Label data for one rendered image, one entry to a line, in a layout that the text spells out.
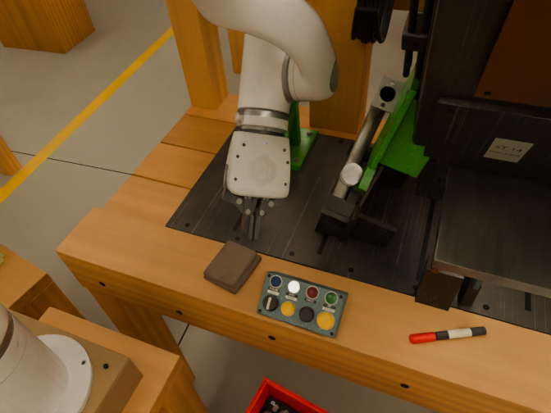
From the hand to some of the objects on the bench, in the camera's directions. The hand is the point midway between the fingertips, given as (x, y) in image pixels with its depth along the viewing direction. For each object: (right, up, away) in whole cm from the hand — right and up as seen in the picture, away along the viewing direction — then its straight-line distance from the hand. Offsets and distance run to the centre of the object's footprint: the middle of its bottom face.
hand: (251, 227), depth 68 cm
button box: (+9, -18, +13) cm, 24 cm away
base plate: (+38, 0, +24) cm, 45 cm away
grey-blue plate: (+40, -12, +11) cm, 43 cm away
